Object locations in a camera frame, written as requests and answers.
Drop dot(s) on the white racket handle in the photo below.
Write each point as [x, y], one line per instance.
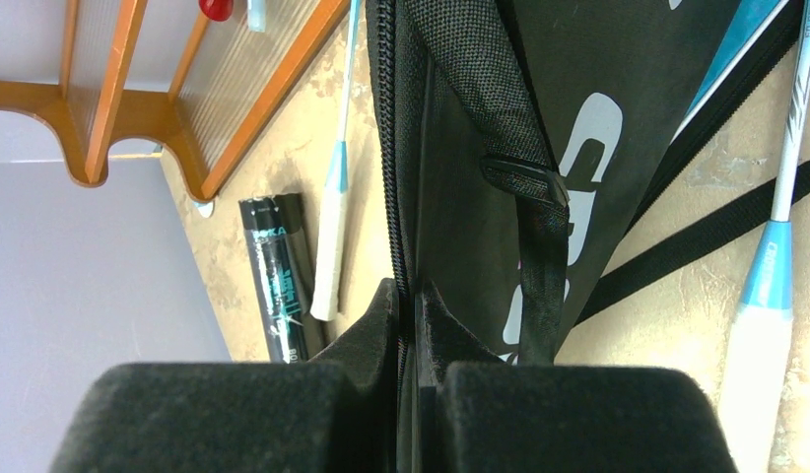
[760, 334]

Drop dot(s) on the blue racket bag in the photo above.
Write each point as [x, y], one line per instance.
[729, 222]

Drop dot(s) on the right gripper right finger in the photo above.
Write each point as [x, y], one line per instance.
[477, 413]

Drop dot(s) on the light blue strip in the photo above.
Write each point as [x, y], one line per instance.
[256, 15]

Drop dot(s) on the wooden shelf rack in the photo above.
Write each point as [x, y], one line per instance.
[97, 73]

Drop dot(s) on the black Crossway racket bag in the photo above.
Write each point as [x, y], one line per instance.
[517, 140]

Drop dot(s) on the black shuttlecock tube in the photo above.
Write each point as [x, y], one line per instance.
[273, 228]

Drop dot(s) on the red black small object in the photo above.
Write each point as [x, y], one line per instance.
[217, 10]

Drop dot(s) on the light blue badminton racket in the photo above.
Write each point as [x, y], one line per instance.
[334, 200]

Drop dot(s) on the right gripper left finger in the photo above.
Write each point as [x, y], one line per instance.
[334, 413]

